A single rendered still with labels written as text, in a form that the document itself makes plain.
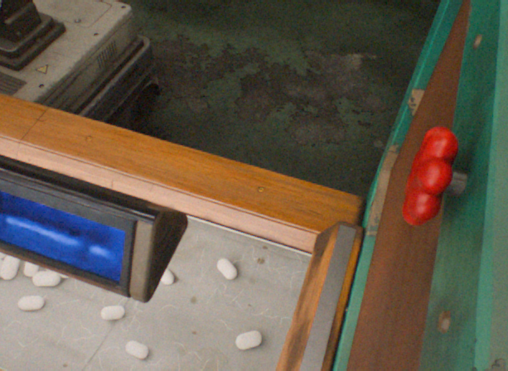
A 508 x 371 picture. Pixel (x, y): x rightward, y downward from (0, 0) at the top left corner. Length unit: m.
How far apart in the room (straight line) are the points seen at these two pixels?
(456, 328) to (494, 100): 0.09
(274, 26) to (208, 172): 1.65
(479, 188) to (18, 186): 0.31
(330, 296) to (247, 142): 1.31
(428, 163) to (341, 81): 1.94
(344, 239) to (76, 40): 1.15
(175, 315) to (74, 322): 0.14
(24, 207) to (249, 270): 0.41
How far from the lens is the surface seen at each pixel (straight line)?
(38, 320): 0.76
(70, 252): 0.39
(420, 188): 0.20
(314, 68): 2.18
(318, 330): 0.58
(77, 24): 1.65
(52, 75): 1.49
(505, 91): 0.22
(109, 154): 0.85
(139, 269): 0.37
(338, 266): 0.61
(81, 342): 0.73
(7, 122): 0.96
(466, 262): 0.18
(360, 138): 1.92
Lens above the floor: 1.40
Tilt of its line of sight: 54 degrees down
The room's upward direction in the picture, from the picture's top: 2 degrees clockwise
